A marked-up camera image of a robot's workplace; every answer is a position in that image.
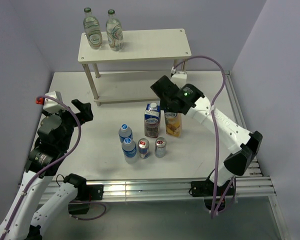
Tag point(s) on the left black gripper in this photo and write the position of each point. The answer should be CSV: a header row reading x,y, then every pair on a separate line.
x,y
85,114

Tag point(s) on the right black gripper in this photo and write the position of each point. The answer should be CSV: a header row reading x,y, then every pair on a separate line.
x,y
162,105

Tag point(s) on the purple juice carton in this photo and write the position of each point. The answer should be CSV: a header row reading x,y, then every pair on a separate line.
x,y
152,119

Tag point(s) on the pineapple juice carton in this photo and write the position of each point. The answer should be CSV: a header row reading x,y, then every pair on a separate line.
x,y
173,123

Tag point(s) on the plastic water bottle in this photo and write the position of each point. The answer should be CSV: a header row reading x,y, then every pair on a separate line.
x,y
129,149
125,132

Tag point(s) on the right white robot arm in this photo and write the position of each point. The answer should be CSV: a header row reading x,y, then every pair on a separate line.
x,y
242,144

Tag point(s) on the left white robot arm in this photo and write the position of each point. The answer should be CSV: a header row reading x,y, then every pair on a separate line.
x,y
26,219

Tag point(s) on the white two-tier shelf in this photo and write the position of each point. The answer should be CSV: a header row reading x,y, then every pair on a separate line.
x,y
140,45

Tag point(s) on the silver energy can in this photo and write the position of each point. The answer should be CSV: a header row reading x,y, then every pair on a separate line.
x,y
160,147

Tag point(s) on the blue red energy can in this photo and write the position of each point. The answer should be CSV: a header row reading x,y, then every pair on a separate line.
x,y
143,148

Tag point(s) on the right glass water bottle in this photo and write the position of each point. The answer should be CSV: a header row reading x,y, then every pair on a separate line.
x,y
114,31

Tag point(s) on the glass water bottle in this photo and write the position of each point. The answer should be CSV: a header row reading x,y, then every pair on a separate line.
x,y
92,29
114,31

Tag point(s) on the left glass water bottle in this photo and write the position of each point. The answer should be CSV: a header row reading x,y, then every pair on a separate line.
x,y
92,29

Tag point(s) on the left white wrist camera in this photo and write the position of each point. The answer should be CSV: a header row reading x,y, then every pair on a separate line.
x,y
49,105

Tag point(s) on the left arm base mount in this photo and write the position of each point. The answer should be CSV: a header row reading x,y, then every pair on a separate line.
x,y
92,192

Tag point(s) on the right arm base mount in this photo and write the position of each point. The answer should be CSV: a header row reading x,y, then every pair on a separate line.
x,y
205,188

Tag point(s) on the aluminium frame rail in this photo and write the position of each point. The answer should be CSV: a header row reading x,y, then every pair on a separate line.
x,y
191,157

